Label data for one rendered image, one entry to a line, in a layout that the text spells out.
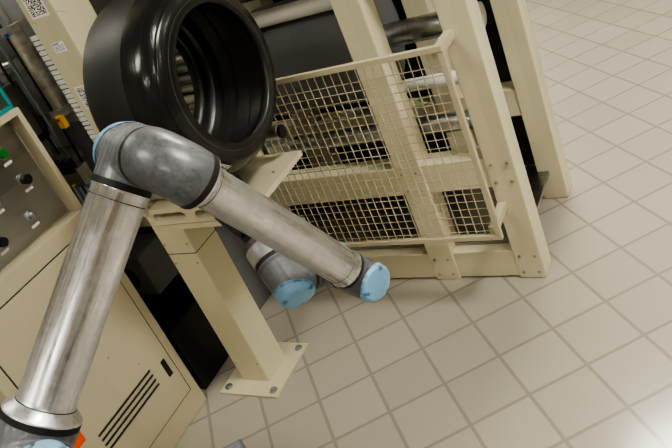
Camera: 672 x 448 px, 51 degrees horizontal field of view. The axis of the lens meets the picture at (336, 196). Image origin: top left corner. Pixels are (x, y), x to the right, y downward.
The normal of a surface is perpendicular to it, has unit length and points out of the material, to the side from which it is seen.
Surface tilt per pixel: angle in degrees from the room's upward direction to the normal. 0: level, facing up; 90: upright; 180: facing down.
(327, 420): 0
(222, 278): 90
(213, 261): 90
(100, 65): 53
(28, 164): 90
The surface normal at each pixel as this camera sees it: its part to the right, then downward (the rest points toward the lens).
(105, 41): -0.53, -0.25
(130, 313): 0.85, -0.08
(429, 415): -0.36, -0.82
